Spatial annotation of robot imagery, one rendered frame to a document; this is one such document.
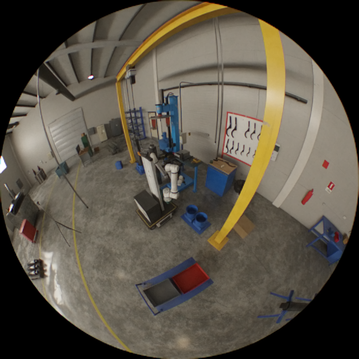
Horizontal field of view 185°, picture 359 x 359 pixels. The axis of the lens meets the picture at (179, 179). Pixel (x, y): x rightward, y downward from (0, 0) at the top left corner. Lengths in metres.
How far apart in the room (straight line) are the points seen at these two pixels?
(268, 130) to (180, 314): 3.14
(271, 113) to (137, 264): 3.27
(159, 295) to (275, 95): 2.51
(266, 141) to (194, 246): 2.45
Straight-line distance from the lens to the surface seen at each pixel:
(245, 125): 3.73
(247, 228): 2.93
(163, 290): 1.82
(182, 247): 2.74
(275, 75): 1.15
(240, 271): 2.92
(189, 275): 1.79
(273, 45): 1.29
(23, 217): 7.70
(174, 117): 3.26
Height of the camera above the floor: 2.64
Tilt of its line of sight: 40 degrees down
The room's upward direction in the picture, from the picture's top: 3 degrees counter-clockwise
